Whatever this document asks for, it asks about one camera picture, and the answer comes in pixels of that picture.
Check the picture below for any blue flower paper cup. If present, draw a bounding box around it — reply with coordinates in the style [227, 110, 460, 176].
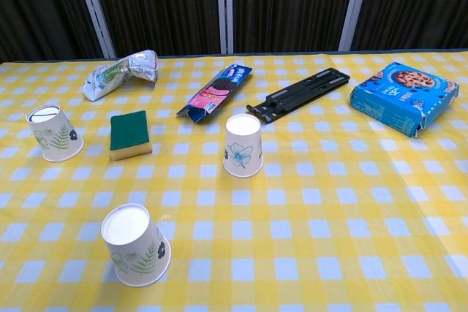
[223, 114, 264, 179]

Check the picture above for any paper cup with black line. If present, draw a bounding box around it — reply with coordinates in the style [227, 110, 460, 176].
[25, 104, 85, 163]

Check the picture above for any fern print paper cup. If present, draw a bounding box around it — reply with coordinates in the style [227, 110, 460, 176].
[100, 203, 172, 288]

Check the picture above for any blue pink cookie sleeve box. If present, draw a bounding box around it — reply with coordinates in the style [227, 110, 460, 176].
[175, 64, 254, 123]

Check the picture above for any black folding stand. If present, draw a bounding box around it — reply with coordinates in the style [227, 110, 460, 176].
[246, 67, 350, 126]

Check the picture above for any green and yellow sponge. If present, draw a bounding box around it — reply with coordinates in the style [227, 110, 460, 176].
[109, 110, 153, 161]

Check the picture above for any crumpled silver snack bag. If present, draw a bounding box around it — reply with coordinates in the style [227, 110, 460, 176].
[83, 49, 159, 102]

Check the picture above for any blue chocolate chip cookie box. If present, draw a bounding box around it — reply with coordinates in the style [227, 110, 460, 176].
[348, 61, 460, 139]

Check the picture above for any white partition post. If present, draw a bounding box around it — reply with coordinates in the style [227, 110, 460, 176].
[216, 0, 234, 54]
[72, 0, 117, 59]
[338, 0, 373, 52]

